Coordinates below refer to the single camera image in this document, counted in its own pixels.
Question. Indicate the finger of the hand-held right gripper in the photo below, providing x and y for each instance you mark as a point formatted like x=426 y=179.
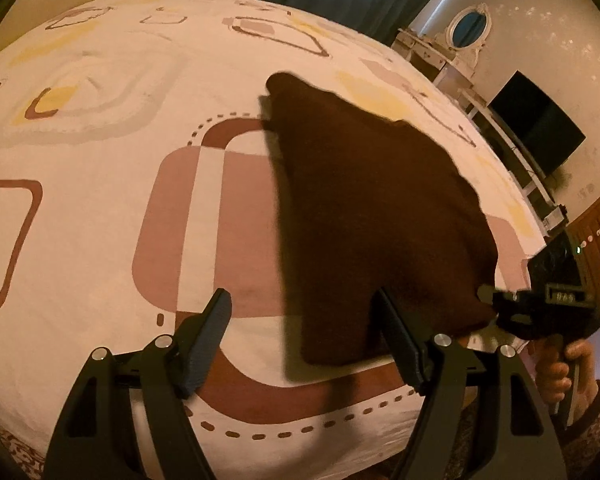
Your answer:
x=517 y=312

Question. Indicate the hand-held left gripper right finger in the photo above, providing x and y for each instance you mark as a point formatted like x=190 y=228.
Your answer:
x=400 y=337

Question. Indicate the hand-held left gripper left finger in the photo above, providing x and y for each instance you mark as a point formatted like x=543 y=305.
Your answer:
x=207 y=340

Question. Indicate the dark brown garment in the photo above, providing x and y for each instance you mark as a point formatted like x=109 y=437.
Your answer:
x=370 y=210

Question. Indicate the person's right forearm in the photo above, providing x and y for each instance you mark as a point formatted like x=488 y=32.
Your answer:
x=592 y=435

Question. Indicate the person's right hand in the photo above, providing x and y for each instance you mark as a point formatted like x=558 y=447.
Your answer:
x=555 y=375

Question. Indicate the white television stand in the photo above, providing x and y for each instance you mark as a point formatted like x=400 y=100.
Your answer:
x=517 y=160

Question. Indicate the black television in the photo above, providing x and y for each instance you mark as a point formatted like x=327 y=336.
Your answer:
x=537 y=122

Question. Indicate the patterned white bed sheet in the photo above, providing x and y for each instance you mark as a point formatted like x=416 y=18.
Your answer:
x=110 y=160

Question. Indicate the white vanity table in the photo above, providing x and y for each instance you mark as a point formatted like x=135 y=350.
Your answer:
x=440 y=57

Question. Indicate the oval white-framed mirror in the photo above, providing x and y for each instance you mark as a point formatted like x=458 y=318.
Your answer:
x=469 y=27

